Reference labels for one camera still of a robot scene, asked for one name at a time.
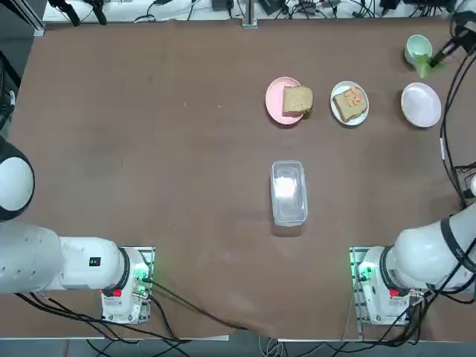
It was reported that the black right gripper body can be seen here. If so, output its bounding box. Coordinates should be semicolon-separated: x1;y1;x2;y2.
455;20;476;53

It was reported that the green lettuce leaf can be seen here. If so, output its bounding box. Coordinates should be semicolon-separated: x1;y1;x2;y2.
413;54;446;79

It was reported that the pale green bowl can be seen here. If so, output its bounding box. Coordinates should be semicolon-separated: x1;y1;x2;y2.
404;34;434;65

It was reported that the brown-crust bread slice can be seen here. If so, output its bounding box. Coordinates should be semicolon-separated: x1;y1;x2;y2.
332;86;369;123
282;85;315;120

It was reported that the pale pinkish round plate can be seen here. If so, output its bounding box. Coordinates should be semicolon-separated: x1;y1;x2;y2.
400;82;443;129

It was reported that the white round plate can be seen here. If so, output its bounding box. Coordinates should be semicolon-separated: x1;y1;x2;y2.
329;80;370;126

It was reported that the pink round plate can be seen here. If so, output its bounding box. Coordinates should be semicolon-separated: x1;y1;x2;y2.
265;77;312;126

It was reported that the black bench device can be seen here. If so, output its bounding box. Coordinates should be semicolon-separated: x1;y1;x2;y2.
258;0;289;16

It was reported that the clear plastic food container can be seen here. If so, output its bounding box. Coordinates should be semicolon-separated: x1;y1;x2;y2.
269;159;309;228

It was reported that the black tripod leg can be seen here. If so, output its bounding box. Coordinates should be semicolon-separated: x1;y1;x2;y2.
89;0;107;25
48;0;81;28

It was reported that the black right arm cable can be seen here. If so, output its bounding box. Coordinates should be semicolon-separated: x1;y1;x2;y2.
408;10;476;309

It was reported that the black wire cup rack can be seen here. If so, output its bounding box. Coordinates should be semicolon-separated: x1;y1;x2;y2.
454;162;476;210

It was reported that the aluminium camera post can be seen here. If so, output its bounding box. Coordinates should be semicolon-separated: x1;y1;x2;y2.
241;0;259;28

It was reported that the black table cable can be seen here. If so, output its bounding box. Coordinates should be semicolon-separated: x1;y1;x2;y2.
148;278;263;332

